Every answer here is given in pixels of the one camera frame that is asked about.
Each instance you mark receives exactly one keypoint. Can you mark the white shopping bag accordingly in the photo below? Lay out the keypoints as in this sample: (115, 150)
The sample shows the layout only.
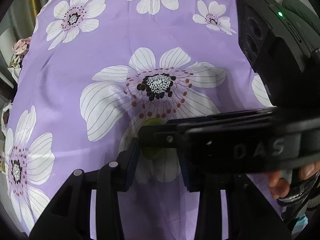
(5, 113)

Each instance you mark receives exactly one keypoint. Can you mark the grey sofa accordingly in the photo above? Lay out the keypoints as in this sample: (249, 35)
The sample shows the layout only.
(305, 21)

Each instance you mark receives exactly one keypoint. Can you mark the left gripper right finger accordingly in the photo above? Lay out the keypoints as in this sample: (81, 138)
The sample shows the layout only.
(186, 172)

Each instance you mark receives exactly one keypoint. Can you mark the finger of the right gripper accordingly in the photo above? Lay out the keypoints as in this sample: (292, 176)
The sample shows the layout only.
(167, 135)

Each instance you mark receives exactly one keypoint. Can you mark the person right hand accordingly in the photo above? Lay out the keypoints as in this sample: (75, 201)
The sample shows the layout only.
(279, 187)

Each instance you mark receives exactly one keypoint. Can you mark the green tomato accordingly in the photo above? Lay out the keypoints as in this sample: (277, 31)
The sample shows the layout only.
(150, 148)

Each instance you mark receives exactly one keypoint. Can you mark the purple floral tablecloth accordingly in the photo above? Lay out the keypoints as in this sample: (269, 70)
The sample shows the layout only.
(97, 70)

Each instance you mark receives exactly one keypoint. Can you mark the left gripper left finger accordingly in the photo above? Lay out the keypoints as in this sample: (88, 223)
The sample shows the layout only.
(128, 161)

